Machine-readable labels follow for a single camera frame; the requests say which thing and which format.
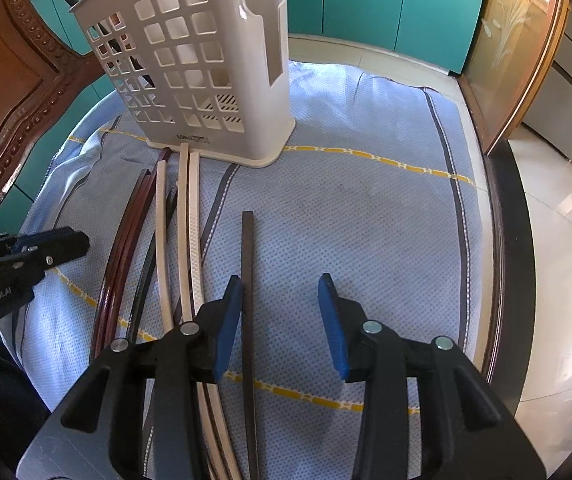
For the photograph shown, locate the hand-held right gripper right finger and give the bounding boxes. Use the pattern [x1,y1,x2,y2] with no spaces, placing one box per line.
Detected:
[317,273,503,480]

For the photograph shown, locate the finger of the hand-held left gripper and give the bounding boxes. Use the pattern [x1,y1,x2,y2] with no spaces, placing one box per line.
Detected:
[8,226,90,285]

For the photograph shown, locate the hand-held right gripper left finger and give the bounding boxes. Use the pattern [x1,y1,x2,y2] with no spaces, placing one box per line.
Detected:
[58,275,245,480]

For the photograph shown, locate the dark brown belt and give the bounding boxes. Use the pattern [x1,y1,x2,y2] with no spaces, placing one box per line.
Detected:
[241,211,261,480]

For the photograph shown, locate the red-brown chopstick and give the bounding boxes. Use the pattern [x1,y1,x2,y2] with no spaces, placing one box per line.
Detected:
[88,169,153,366]

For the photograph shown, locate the maroon belts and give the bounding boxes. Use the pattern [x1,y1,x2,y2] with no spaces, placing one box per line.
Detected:
[100,147,173,346]

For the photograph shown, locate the black chopstick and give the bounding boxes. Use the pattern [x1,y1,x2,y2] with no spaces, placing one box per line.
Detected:
[126,186,179,346]

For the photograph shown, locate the cream white belts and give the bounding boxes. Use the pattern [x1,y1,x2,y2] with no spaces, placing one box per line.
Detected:
[178,143,243,480]

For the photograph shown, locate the cream textured chopstick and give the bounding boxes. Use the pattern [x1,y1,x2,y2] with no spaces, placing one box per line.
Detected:
[189,151,227,480]

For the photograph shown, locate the white plastic utensil holder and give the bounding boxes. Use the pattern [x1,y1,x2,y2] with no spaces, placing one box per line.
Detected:
[69,0,297,169]

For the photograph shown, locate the blue striped tablecloth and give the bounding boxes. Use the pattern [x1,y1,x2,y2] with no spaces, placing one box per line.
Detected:
[0,60,484,480]

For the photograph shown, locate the carved wooden chair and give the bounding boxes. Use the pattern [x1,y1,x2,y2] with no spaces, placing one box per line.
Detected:
[0,0,116,241]

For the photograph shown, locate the teal cabinet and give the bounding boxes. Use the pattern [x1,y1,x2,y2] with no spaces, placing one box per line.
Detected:
[286,0,497,78]

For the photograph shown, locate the wooden glass door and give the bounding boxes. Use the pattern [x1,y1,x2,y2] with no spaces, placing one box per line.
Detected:
[458,0,572,157]

